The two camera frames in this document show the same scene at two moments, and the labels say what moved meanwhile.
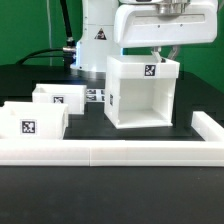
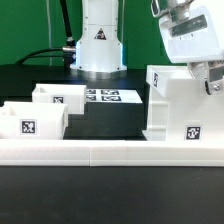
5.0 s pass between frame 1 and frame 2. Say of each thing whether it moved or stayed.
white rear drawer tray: stayed
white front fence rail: stayed
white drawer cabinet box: moved
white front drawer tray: stayed
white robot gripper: moved
